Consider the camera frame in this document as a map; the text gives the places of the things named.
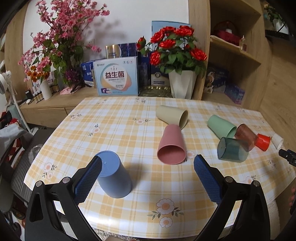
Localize wooden sideboard cabinet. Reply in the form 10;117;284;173
20;87;98;128

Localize transparent teal cup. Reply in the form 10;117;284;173
217;137;249;163

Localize red box on shelf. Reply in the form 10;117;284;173
213;21;241;46

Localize white faceted flower pot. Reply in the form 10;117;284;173
169;70;197;99

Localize red rose bouquet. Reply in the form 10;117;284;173
137;25;207;75

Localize purple small box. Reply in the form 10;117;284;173
224;85;245;104

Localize transparent brown cup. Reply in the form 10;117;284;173
235;123;257;152

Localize black ribbed chair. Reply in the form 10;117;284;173
11;128;55;203

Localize blue plastic cup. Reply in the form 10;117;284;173
95;151;132;198

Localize wooden shelf unit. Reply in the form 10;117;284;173
188;1;272;110

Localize pink blossom flower arrangement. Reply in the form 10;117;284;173
18;1;110;86

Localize dark blue tall box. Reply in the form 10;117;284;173
150;21;191;87

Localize white plastic cup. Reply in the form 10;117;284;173
271;133;284;150

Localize dark cookie box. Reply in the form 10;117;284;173
204;68;228;94

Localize yellow plaid tablecloth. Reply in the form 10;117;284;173
24;96;295;238

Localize beige plastic cup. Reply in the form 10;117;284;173
156;105;189;130

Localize green plastic cup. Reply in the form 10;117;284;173
207;115;237;139

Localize small white vase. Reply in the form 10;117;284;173
40;80;52;100

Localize red plastic cup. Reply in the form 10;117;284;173
255;133;271;151

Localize pink plastic cup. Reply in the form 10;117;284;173
157;124;186;165

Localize gold patterned tray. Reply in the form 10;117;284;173
139;85;172;98

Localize silver blue box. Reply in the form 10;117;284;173
105;43;137;59

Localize probiotics light blue box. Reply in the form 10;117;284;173
93;57;139;96

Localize person's right hand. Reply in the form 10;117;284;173
289;187;296;215

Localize white desk fan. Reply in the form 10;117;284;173
1;70;32;134

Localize blue white package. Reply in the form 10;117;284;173
80;60;94;87

